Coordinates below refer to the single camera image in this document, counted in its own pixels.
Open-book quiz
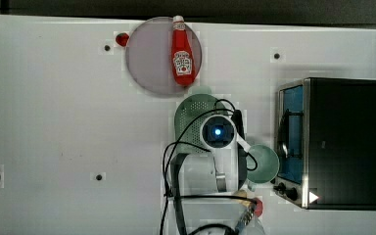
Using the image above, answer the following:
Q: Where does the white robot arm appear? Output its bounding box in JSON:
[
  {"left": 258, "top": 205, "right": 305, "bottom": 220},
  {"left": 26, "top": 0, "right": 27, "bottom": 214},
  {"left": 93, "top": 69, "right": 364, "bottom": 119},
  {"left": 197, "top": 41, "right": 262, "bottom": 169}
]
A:
[{"left": 170, "top": 115, "right": 247, "bottom": 235}]

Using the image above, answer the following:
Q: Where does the green bowl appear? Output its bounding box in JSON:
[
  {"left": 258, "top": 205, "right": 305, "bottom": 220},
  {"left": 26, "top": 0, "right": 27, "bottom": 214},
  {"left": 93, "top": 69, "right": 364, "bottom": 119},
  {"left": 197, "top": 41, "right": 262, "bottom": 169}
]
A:
[{"left": 246, "top": 145, "right": 280, "bottom": 184}]

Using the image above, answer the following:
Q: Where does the grey round plate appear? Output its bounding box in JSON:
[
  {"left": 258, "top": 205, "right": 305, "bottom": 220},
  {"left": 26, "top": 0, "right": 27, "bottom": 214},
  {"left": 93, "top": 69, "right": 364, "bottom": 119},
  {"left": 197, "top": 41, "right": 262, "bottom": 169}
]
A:
[{"left": 125, "top": 17, "right": 189, "bottom": 96}]

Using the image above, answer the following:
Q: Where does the green plastic strainer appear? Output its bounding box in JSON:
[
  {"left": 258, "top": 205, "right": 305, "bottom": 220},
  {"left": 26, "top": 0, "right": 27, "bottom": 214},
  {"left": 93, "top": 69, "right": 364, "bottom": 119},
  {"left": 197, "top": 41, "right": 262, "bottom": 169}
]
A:
[{"left": 174, "top": 86, "right": 229, "bottom": 154}]

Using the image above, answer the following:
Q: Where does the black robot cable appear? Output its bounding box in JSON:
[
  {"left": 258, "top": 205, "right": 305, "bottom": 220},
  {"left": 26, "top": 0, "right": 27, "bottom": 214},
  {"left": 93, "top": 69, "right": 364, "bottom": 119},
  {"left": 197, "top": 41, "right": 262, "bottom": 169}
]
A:
[{"left": 159, "top": 98, "right": 259, "bottom": 235}]

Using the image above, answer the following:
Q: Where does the red ketchup bottle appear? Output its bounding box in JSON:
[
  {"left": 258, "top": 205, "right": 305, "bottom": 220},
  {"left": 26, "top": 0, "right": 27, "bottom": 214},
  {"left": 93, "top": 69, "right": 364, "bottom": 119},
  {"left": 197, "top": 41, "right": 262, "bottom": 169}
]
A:
[{"left": 171, "top": 16, "right": 196, "bottom": 86}]

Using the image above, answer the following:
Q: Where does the yellow toy banana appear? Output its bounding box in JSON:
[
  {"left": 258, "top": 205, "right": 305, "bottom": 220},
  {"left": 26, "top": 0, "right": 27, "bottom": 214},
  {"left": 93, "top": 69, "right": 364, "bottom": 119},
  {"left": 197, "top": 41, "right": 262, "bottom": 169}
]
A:
[{"left": 233, "top": 190, "right": 248, "bottom": 198}]

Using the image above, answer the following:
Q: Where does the red toy pepper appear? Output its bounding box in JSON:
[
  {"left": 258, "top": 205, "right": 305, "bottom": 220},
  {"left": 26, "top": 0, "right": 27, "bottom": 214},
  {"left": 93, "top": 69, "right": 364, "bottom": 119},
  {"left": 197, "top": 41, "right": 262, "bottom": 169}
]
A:
[{"left": 254, "top": 198, "right": 263, "bottom": 217}]

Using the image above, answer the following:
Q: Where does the toaster oven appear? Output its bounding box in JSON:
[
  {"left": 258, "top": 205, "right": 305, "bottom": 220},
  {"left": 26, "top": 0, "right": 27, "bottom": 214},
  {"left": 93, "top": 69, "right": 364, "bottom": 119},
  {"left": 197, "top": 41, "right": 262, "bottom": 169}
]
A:
[{"left": 272, "top": 77, "right": 376, "bottom": 211}]

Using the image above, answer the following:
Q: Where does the red toy strawberry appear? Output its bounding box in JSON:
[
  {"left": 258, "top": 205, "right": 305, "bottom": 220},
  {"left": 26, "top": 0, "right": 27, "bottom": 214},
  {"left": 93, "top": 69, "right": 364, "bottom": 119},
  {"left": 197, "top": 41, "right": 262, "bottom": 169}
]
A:
[{"left": 116, "top": 32, "right": 129, "bottom": 47}]

